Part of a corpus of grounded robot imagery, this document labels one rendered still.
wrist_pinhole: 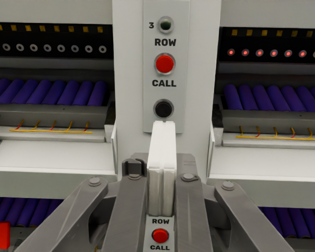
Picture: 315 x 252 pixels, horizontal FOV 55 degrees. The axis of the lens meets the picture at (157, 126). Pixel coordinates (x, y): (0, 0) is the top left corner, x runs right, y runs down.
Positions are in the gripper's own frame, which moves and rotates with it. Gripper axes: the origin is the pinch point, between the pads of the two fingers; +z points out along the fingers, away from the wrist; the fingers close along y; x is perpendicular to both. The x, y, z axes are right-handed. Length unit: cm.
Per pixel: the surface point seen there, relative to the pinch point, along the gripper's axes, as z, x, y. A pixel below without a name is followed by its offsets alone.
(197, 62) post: 11.3, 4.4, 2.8
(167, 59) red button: 10.7, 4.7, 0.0
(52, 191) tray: 12.2, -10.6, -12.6
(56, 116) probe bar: 18.0, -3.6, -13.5
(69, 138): 15.9, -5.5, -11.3
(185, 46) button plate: 11.1, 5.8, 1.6
